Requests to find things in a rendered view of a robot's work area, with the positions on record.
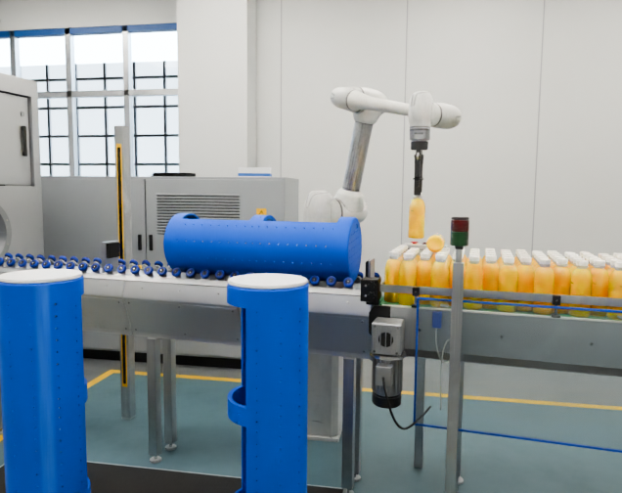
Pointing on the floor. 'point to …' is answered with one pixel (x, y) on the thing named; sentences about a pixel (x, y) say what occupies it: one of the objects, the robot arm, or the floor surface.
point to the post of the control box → (419, 446)
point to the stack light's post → (454, 377)
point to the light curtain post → (125, 261)
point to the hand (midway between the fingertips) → (418, 187)
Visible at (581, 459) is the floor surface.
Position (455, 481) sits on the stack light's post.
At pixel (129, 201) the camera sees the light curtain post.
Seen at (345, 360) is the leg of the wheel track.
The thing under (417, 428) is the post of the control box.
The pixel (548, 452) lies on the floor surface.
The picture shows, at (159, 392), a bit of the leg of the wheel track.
